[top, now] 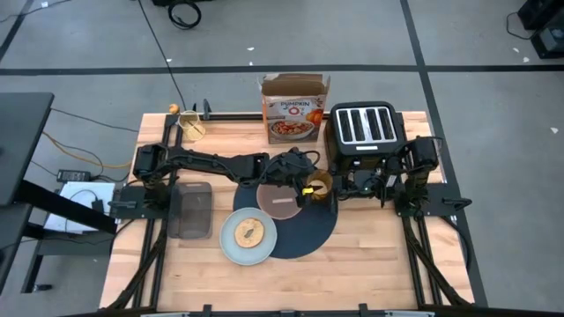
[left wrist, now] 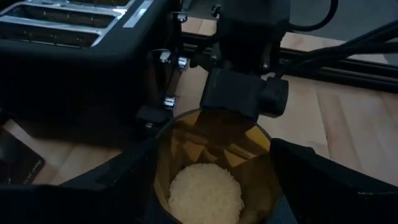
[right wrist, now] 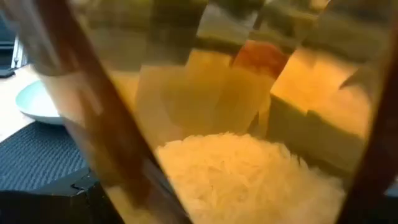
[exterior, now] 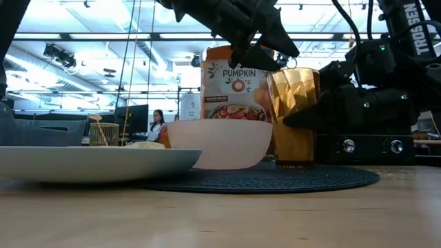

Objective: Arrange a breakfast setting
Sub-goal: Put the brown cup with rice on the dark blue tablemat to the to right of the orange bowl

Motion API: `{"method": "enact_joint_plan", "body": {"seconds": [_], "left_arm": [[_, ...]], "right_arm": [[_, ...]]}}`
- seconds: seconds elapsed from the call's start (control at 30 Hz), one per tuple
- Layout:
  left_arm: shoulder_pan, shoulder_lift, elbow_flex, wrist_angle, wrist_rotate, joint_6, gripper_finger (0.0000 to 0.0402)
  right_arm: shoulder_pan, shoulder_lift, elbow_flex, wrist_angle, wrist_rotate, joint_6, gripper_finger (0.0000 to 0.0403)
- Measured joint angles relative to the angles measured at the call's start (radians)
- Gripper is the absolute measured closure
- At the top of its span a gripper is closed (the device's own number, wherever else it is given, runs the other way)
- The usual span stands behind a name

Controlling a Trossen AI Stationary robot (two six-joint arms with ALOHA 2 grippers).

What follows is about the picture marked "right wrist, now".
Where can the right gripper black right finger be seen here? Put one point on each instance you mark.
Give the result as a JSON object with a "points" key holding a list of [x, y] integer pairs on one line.
{"points": [[382, 155]]}

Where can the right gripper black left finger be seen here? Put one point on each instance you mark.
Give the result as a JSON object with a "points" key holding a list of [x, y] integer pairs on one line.
{"points": [[46, 208]]}

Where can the amber faceted glass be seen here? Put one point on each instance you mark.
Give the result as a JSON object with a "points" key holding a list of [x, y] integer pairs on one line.
{"points": [[217, 93]]}

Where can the dark round woven placemat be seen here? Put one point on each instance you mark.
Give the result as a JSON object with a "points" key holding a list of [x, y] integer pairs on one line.
{"points": [[34, 155]]}

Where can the pale grey plate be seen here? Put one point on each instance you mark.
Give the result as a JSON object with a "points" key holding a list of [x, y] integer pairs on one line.
{"points": [[35, 102]]}

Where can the white rice filling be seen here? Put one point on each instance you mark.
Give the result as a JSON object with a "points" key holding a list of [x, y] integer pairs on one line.
{"points": [[233, 180]]}

